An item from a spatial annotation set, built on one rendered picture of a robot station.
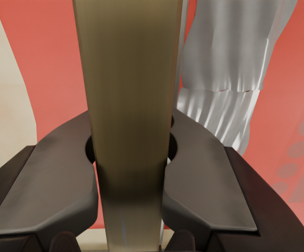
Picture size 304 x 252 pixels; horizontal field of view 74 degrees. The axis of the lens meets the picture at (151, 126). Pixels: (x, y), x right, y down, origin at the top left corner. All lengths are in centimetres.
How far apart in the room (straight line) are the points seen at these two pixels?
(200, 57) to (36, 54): 13
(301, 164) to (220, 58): 16
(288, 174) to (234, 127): 10
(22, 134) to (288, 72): 24
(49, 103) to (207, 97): 14
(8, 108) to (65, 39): 8
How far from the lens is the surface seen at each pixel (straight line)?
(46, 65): 19
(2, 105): 22
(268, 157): 25
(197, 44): 17
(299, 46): 21
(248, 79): 19
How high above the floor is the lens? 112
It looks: 59 degrees down
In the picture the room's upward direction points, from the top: 176 degrees clockwise
